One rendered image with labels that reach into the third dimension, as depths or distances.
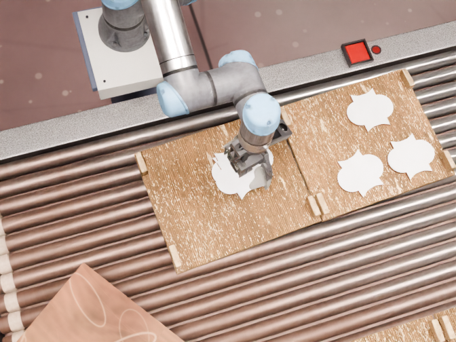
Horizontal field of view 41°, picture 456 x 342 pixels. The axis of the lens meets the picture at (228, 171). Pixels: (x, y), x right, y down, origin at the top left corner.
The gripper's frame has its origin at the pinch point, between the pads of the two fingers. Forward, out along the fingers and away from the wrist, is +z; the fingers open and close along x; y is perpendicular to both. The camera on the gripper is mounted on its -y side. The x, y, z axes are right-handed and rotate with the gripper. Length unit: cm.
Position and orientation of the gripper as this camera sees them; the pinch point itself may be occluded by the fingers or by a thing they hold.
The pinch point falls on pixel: (252, 163)
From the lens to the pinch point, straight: 156.4
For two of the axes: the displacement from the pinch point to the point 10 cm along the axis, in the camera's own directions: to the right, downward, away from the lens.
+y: -8.5, 4.8, -2.3
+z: -0.7, 3.3, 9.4
